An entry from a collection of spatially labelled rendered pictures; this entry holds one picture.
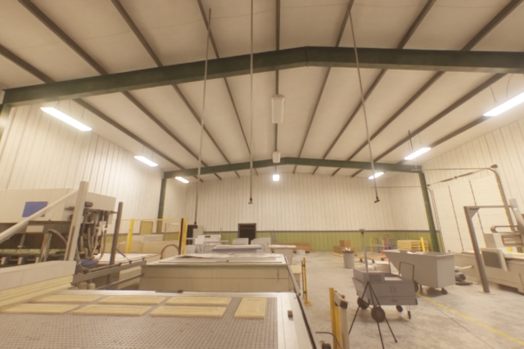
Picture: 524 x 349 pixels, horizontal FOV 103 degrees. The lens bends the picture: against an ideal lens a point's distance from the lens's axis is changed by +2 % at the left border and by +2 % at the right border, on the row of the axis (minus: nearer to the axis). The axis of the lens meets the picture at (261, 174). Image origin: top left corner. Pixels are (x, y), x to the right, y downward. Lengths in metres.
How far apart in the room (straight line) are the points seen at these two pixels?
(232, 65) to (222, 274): 5.05
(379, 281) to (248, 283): 2.69
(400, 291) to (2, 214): 7.44
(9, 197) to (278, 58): 6.26
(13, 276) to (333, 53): 6.71
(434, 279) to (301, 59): 6.28
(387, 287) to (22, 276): 5.32
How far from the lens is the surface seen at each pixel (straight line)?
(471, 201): 13.48
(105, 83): 7.15
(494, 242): 8.68
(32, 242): 6.13
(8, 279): 3.65
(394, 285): 5.05
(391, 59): 6.57
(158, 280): 5.98
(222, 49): 6.19
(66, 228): 5.40
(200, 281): 5.61
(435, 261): 6.94
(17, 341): 2.52
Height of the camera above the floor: 1.62
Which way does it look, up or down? 14 degrees up
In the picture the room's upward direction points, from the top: straight up
